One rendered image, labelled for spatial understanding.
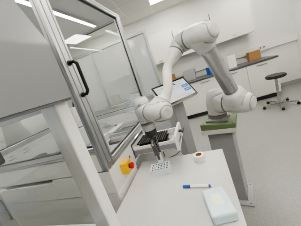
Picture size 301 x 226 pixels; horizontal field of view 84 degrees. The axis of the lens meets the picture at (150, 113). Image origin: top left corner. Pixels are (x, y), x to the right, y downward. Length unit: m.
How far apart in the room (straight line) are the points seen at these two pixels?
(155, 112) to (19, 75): 0.58
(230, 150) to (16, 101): 1.51
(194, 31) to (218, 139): 0.92
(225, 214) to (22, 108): 0.70
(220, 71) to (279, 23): 4.37
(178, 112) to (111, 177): 1.38
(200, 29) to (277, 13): 4.52
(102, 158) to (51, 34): 0.64
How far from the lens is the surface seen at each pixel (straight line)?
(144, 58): 2.92
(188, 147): 2.33
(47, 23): 0.97
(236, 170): 1.74
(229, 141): 1.59
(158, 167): 1.13
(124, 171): 1.09
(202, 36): 1.09
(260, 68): 4.55
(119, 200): 1.09
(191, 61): 4.88
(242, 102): 1.37
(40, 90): 0.43
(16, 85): 0.40
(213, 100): 1.49
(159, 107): 0.82
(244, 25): 4.84
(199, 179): 0.99
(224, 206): 0.78
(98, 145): 0.94
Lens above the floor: 1.36
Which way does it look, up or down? 12 degrees down
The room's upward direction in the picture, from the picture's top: 19 degrees counter-clockwise
